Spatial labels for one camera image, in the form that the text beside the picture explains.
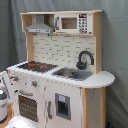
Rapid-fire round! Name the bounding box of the black toy stovetop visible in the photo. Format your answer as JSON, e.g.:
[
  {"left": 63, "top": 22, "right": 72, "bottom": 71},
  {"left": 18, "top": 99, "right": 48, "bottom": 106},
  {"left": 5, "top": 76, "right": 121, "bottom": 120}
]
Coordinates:
[{"left": 20, "top": 61, "right": 56, "bottom": 72}]

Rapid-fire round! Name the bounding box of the black toy faucet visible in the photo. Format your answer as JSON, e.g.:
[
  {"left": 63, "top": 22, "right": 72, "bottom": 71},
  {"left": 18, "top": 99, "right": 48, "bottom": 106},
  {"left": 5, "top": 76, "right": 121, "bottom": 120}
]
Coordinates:
[{"left": 75, "top": 50, "right": 95, "bottom": 71}]

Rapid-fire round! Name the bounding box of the grey ice dispenser panel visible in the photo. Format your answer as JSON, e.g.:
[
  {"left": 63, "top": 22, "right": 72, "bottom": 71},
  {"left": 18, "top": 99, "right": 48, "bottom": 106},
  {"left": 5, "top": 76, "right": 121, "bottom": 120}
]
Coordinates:
[{"left": 55, "top": 94, "right": 71, "bottom": 120}]

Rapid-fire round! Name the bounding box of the grey range hood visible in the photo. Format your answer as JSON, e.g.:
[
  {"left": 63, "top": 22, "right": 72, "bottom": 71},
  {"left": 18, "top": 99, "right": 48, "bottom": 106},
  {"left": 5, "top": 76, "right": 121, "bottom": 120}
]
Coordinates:
[{"left": 25, "top": 15, "right": 54, "bottom": 34}]

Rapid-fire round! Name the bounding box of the wooden toy kitchen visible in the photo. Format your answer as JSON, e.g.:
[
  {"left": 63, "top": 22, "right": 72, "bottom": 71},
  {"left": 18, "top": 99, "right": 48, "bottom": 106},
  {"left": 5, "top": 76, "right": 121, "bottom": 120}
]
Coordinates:
[{"left": 8, "top": 10, "right": 115, "bottom": 128}]

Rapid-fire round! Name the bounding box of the grey fridge door handle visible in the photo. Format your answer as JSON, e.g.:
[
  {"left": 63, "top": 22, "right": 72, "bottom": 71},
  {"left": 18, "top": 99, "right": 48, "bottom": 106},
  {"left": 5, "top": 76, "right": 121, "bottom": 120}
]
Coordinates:
[{"left": 47, "top": 101, "right": 52, "bottom": 119}]

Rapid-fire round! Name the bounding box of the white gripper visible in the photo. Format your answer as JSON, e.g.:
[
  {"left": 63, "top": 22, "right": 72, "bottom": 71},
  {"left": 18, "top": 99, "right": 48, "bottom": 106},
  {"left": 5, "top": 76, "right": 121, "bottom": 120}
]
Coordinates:
[{"left": 0, "top": 71, "right": 16, "bottom": 102}]

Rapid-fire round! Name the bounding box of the grey toy sink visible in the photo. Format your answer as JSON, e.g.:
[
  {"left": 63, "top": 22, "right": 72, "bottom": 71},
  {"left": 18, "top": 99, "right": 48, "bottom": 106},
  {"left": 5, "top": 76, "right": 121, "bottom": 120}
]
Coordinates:
[{"left": 53, "top": 67, "right": 92, "bottom": 81}]

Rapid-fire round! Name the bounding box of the toy oven door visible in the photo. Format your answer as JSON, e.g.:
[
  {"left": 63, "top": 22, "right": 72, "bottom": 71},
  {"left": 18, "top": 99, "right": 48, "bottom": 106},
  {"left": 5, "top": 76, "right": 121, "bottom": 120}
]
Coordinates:
[{"left": 18, "top": 90, "right": 38, "bottom": 122}]

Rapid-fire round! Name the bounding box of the toy microwave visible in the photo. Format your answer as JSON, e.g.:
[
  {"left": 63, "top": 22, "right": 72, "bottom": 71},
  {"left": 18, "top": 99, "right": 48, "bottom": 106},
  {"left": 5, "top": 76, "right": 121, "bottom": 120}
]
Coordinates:
[{"left": 55, "top": 14, "right": 92, "bottom": 34}]

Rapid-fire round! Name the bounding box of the oven knob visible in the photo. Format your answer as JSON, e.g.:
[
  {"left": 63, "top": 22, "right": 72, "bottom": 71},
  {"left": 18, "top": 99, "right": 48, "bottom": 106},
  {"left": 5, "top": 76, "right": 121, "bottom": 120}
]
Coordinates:
[
  {"left": 32, "top": 81, "right": 37, "bottom": 87},
  {"left": 12, "top": 75, "right": 20, "bottom": 83}
]

